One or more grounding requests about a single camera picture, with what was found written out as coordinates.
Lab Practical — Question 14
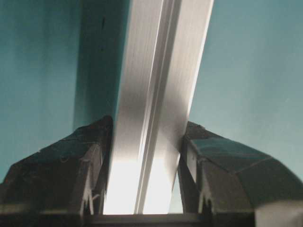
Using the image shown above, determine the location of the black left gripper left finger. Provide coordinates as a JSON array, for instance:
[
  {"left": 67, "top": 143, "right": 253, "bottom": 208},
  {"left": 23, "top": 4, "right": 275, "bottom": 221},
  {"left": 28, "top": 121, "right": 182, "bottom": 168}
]
[{"left": 0, "top": 116, "right": 113, "bottom": 215}]

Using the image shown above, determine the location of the silver aluminium extrusion rail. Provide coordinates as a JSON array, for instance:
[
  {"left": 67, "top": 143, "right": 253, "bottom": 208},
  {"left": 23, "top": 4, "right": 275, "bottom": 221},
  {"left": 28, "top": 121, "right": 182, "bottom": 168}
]
[{"left": 104, "top": 0, "right": 213, "bottom": 215}]

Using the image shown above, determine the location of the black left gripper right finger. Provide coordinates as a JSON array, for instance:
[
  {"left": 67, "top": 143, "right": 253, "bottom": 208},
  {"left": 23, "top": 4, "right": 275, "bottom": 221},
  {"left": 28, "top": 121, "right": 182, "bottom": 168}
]
[{"left": 179, "top": 122, "right": 303, "bottom": 213}]

